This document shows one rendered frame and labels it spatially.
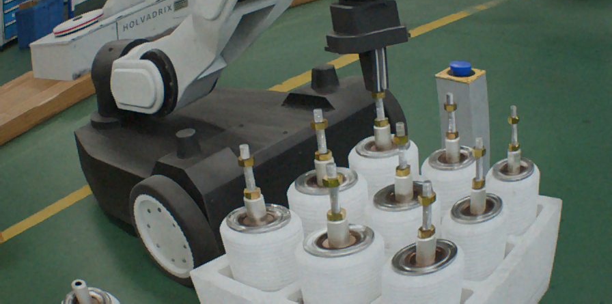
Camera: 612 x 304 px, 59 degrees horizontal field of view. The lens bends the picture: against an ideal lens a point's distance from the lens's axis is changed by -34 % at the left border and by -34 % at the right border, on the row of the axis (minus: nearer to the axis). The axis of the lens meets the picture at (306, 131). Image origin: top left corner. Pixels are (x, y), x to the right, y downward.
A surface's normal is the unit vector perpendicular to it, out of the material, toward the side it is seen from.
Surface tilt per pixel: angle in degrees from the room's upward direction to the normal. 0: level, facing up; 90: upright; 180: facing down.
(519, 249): 0
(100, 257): 0
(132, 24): 90
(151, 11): 90
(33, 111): 90
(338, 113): 46
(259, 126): 0
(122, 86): 90
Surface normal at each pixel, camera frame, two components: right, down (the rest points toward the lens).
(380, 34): 0.57, 0.21
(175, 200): 0.34, -0.67
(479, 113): 0.74, 0.13
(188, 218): 0.54, -0.43
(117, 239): -0.13, -0.93
